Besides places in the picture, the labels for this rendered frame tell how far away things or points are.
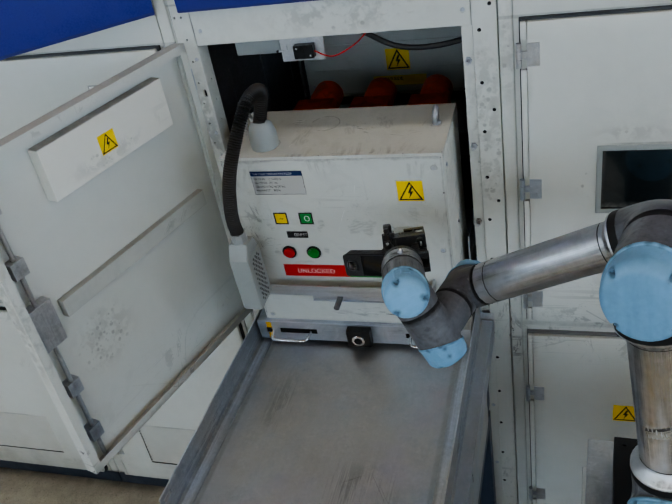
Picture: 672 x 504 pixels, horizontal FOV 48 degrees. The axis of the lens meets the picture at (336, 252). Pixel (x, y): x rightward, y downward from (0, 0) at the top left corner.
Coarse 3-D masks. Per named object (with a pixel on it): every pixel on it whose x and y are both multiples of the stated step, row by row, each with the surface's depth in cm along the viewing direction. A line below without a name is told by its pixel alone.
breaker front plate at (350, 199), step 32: (256, 160) 162; (288, 160) 160; (320, 160) 158; (352, 160) 156; (384, 160) 154; (416, 160) 152; (320, 192) 163; (352, 192) 161; (384, 192) 159; (256, 224) 173; (288, 224) 171; (320, 224) 168; (352, 224) 166; (416, 224) 162; (320, 256) 174; (448, 256) 165; (352, 320) 185; (384, 320) 182
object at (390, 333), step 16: (272, 320) 190; (288, 320) 189; (304, 320) 188; (320, 320) 187; (288, 336) 192; (304, 336) 191; (320, 336) 189; (336, 336) 188; (384, 336) 184; (400, 336) 182; (464, 336) 177
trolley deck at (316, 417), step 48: (480, 336) 184; (288, 384) 181; (336, 384) 178; (384, 384) 175; (432, 384) 173; (480, 384) 170; (240, 432) 170; (288, 432) 168; (336, 432) 165; (384, 432) 163; (432, 432) 161; (480, 432) 164; (240, 480) 158; (288, 480) 156; (336, 480) 154; (384, 480) 152; (432, 480) 150
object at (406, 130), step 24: (288, 120) 174; (312, 120) 172; (336, 120) 170; (360, 120) 168; (384, 120) 166; (408, 120) 164; (432, 120) 162; (456, 120) 167; (288, 144) 165; (312, 144) 163; (336, 144) 161; (360, 144) 159; (384, 144) 157; (408, 144) 155; (432, 144) 154; (456, 144) 168; (456, 168) 168; (456, 192) 169; (456, 216) 169; (456, 240) 170; (456, 264) 170
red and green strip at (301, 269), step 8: (288, 264) 178; (296, 264) 178; (304, 264) 177; (288, 272) 180; (296, 272) 179; (304, 272) 179; (312, 272) 178; (320, 272) 177; (328, 272) 177; (336, 272) 176; (344, 272) 176
